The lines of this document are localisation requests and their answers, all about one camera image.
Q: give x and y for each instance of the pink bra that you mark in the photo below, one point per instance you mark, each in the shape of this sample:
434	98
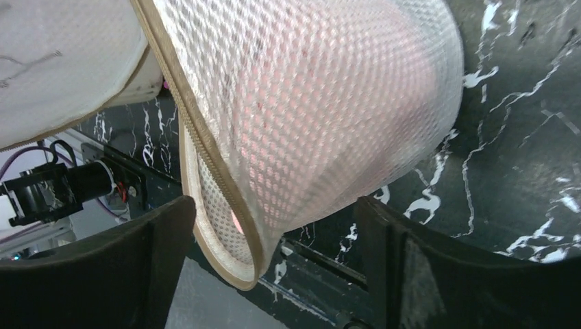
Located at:
317	133

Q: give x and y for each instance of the white mesh laundry bag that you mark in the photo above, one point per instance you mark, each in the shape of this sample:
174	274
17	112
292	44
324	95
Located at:
61	61

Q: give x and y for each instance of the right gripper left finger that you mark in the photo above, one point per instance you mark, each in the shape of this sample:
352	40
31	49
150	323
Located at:
124	277

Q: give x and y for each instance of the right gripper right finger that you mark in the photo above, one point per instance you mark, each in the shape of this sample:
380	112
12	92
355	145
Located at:
420	278

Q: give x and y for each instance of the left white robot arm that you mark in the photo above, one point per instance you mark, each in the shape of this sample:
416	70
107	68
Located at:
53	190

